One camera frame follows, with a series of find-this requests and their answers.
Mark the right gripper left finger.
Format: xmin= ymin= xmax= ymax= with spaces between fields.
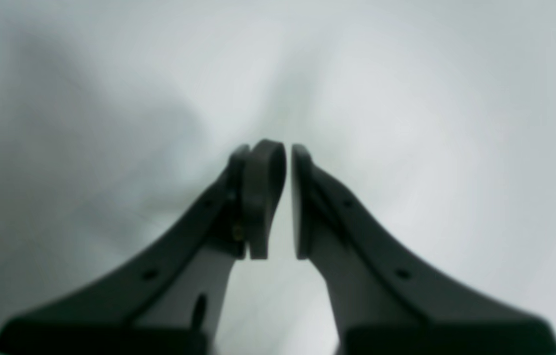
xmin=0 ymin=140 xmax=286 ymax=355

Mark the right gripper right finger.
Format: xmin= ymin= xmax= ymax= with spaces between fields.
xmin=291 ymin=144 xmax=556 ymax=355

